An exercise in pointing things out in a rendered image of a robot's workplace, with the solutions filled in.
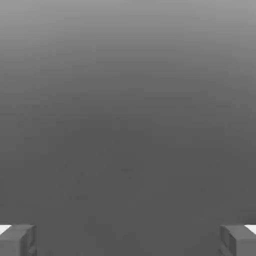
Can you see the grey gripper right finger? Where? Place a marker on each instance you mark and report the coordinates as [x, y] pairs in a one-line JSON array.
[[242, 242]]

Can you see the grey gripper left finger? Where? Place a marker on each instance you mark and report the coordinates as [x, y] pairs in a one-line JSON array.
[[14, 242]]

